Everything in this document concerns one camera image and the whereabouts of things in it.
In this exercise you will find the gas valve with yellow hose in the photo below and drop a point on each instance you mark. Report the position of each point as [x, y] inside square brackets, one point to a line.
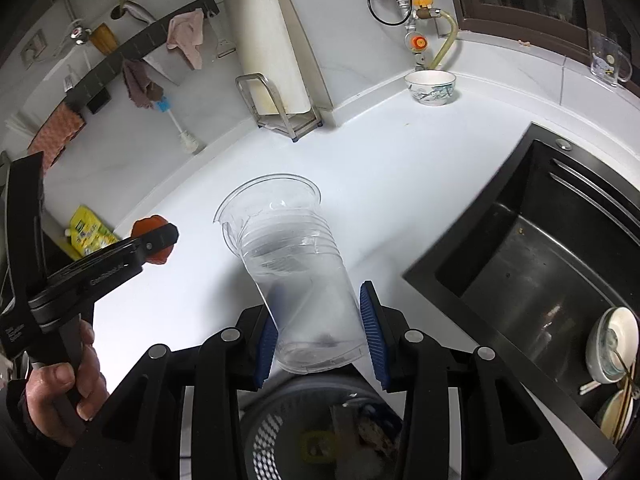
[441, 31]

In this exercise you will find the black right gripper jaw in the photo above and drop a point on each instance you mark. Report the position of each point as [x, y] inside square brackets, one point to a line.
[135, 253]

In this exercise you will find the clear plastic cup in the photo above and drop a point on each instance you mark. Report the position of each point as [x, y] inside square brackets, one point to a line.
[275, 226]

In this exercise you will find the grey perforated trash bin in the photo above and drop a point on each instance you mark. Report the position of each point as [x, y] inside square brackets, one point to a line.
[321, 427]

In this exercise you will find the clear glass mug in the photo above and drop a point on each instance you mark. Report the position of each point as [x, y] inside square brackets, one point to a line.
[608, 62]

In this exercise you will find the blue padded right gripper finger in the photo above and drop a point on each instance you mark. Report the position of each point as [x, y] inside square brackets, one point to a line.
[372, 317]
[265, 347]

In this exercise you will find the orange striped dish cloth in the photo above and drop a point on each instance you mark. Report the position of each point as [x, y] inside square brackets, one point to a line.
[57, 131]

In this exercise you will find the dark window frame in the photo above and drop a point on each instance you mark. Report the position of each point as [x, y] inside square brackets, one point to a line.
[562, 26]

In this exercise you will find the metal cutting board rack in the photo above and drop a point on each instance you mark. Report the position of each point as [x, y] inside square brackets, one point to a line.
[293, 126]

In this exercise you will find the amber cup on wall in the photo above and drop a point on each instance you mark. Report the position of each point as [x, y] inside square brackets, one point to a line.
[104, 39]

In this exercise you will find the black wall rail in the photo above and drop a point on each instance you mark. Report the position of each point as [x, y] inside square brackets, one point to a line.
[134, 49]

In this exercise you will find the white bowl in sink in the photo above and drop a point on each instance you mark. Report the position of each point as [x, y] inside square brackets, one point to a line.
[612, 345]

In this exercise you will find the person's left hand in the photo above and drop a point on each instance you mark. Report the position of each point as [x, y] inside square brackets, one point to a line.
[48, 385]

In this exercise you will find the pink hanging cloth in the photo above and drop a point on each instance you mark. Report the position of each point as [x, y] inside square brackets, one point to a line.
[185, 33]

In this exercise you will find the white cutting board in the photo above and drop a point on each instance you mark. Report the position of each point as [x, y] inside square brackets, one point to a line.
[271, 41]

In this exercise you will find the yellow green detergent pouch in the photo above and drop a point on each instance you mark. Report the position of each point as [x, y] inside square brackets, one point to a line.
[87, 233]

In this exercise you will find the black kitchen sink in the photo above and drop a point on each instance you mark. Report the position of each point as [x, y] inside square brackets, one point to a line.
[549, 245]

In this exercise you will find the brown hanging cloth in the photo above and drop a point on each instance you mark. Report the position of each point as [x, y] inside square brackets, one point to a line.
[141, 89]

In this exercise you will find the white blue patterned bowl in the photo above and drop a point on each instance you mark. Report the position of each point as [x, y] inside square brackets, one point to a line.
[431, 87]

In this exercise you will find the white wall socket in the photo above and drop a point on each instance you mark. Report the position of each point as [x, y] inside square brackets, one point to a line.
[33, 48]

